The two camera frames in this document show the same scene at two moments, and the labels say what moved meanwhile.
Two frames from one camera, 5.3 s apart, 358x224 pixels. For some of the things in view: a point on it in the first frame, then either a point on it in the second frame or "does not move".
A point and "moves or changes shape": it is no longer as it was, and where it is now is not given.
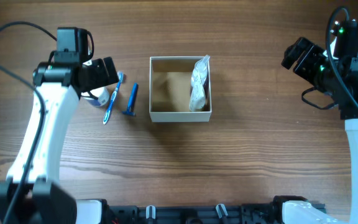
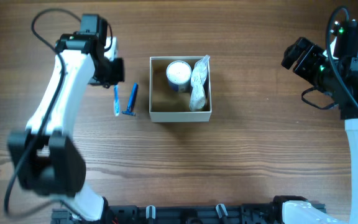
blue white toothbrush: [120, 76] moves or changes shape
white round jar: [102, 94] → [178, 75]
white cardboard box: [170, 79] does not move
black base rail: [247, 213] does not move
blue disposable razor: [132, 101] does not move
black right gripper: [301, 58] does not move
